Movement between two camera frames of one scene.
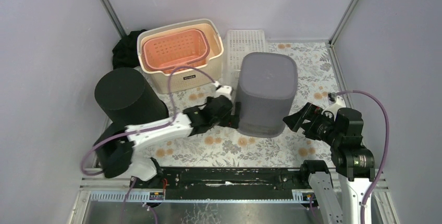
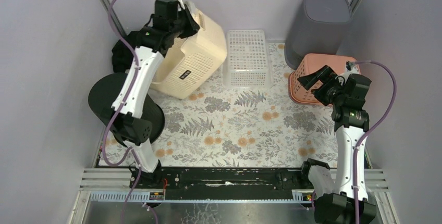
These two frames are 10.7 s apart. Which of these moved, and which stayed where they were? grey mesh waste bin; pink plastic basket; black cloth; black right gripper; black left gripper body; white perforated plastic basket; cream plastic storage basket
Moved: cream plastic storage basket; pink plastic basket; grey mesh waste bin; black right gripper; black left gripper body
Stayed: black cloth; white perforated plastic basket
